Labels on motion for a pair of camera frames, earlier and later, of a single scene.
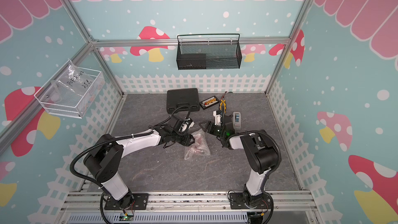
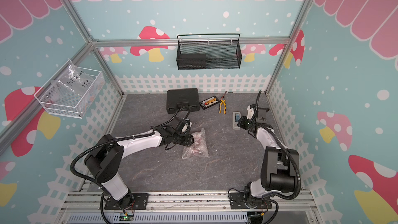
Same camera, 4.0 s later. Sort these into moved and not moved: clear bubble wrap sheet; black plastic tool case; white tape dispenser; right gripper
Moved: right gripper
Not moved: white tape dispenser; black plastic tool case; clear bubble wrap sheet
